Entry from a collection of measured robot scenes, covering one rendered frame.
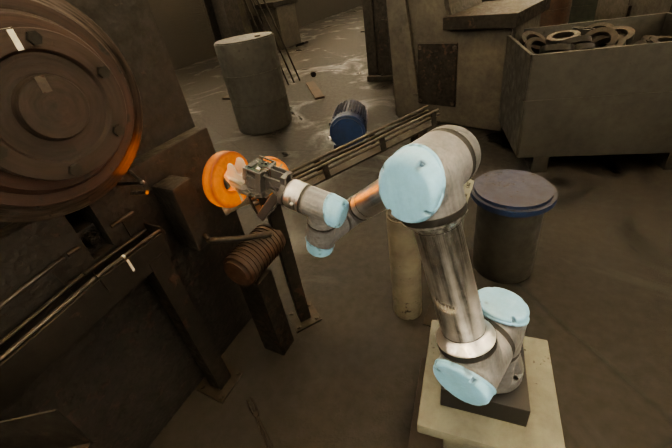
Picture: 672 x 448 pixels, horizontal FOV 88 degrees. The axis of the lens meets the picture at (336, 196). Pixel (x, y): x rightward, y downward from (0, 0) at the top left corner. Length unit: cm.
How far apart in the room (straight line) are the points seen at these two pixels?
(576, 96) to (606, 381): 150
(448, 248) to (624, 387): 106
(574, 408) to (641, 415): 18
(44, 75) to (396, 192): 67
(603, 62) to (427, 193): 197
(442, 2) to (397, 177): 258
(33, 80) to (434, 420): 112
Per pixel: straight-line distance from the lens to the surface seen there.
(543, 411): 111
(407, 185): 57
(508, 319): 85
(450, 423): 105
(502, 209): 148
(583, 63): 241
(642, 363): 168
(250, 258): 120
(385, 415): 139
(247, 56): 351
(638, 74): 254
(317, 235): 87
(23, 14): 93
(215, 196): 96
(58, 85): 87
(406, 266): 135
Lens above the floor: 125
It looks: 32 degrees down
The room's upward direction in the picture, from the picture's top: 9 degrees counter-clockwise
